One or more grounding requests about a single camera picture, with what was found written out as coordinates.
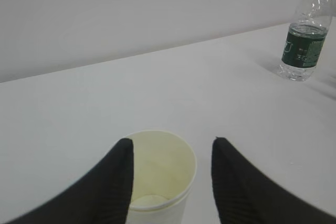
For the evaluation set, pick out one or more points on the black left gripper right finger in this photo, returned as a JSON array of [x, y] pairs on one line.
[[243, 194]]

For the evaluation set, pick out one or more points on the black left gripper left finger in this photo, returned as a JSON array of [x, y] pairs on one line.
[[102, 195]]

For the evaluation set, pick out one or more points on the white paper cup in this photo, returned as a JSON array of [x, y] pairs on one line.
[[164, 170]]

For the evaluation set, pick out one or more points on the clear green-label water bottle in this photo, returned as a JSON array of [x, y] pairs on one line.
[[305, 38]]

